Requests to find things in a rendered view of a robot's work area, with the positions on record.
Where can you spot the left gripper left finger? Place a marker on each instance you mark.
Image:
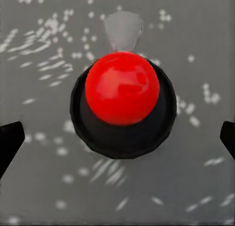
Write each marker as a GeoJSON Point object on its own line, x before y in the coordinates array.
{"type": "Point", "coordinates": [11, 139]}

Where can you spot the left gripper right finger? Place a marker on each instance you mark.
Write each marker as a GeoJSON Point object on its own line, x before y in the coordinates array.
{"type": "Point", "coordinates": [227, 136]}

